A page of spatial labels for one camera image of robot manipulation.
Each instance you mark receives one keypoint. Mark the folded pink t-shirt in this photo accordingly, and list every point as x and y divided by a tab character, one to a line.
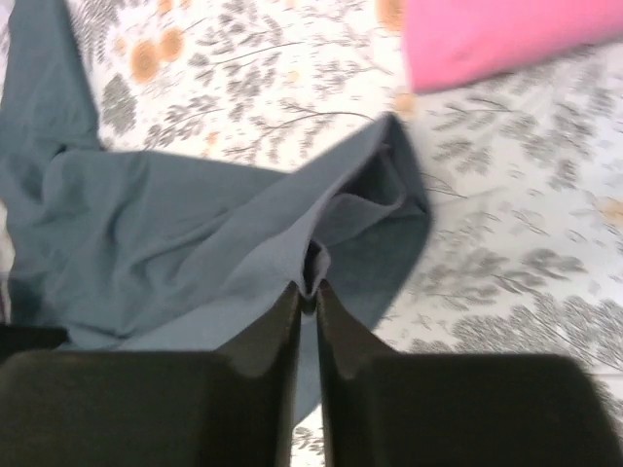
448	44

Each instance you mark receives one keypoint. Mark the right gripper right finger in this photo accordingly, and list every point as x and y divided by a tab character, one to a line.
381	407

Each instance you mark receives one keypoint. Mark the floral table mat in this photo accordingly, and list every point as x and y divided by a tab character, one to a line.
522	172

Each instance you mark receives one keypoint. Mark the blue-grey t-shirt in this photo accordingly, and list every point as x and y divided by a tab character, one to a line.
150	251

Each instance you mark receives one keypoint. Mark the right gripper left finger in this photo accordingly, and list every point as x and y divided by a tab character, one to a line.
232	406

